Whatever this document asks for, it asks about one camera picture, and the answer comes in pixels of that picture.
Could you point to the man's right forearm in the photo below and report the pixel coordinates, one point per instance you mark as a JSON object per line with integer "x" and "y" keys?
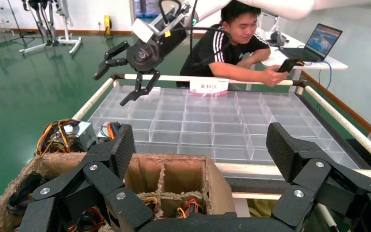
{"x": 236, "y": 72}

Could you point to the white frame leg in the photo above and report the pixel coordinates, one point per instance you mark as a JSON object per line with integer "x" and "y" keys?
{"x": 241, "y": 208}

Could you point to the yellow crumpled bag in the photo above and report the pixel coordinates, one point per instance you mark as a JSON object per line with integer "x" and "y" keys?
{"x": 262, "y": 208}

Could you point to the orange black computer mouse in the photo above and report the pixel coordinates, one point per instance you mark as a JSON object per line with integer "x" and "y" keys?
{"x": 301, "y": 63}

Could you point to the black tripod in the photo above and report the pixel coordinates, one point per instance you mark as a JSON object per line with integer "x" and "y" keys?
{"x": 21, "y": 37}

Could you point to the yellow wall device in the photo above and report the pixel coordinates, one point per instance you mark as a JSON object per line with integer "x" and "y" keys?
{"x": 108, "y": 25}

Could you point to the black open laptop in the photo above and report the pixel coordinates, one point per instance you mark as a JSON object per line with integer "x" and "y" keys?
{"x": 323, "y": 40}

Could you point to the white frame bar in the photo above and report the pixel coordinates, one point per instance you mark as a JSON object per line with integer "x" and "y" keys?
{"x": 256, "y": 195}

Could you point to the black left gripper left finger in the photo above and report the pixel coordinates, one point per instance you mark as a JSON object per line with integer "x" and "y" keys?
{"x": 102, "y": 179}

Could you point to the brown cardboard divider box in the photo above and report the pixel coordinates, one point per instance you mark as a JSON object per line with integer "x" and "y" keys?
{"x": 219, "y": 192}

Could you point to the man's right hand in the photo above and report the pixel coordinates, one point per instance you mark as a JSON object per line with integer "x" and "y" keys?
{"x": 275, "y": 78}

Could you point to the man in black shirt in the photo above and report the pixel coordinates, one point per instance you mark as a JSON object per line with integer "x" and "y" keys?
{"x": 240, "y": 25}

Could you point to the grey black headset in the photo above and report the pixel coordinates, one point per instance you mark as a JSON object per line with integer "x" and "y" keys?
{"x": 280, "y": 38}

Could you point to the white desk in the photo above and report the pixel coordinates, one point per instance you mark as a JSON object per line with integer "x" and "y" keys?
{"x": 329, "y": 65}

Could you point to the blue pallet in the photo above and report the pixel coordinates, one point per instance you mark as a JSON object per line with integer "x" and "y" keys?
{"x": 140, "y": 15}

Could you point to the black pipe connector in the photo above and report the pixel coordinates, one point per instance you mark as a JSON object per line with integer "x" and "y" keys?
{"x": 117, "y": 76}
{"x": 300, "y": 84}

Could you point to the white printed label sign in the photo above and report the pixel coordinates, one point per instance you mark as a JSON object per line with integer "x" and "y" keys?
{"x": 208, "y": 85}

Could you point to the black smartphone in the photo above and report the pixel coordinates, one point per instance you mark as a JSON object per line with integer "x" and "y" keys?
{"x": 288, "y": 65}

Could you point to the red sign holder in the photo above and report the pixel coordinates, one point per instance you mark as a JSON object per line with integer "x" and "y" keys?
{"x": 217, "y": 94}

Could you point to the white wheeled stand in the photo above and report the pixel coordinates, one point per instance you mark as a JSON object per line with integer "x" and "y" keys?
{"x": 67, "y": 40}

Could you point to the man's left forearm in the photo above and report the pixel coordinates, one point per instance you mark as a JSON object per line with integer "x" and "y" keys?
{"x": 256, "y": 57}

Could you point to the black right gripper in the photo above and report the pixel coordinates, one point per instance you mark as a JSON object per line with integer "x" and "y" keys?
{"x": 147, "y": 54}

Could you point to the clear plastic compartment tray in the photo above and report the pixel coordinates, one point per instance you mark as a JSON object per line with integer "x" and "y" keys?
{"x": 204, "y": 128}

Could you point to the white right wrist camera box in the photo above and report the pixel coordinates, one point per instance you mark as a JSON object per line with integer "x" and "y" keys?
{"x": 144, "y": 30}

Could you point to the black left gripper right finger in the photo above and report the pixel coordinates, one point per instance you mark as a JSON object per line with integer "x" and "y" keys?
{"x": 313, "y": 179}

